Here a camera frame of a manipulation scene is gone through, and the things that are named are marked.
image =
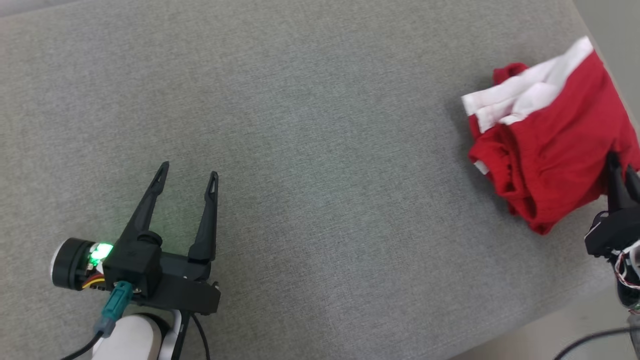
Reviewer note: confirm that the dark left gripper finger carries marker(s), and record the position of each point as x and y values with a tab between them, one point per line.
145	210
207	225

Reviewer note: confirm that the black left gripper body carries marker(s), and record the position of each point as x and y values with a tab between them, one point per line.
190	292

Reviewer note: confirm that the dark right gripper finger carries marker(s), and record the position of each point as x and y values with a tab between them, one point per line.
617	190
635	187

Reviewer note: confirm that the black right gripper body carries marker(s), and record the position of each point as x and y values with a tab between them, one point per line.
615	230

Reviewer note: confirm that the red white-striped shorts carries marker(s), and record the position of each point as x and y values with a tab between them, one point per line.
565	135

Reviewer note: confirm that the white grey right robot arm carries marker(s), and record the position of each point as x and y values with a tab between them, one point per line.
631	297

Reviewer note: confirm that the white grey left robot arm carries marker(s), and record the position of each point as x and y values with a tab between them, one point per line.
130	340

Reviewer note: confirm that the grey fabric sofa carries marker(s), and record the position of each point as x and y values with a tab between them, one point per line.
320	150

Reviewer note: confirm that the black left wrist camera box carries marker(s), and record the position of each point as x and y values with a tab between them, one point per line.
132	265

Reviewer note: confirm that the teal left camera connector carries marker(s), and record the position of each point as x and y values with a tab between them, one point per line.
115	305

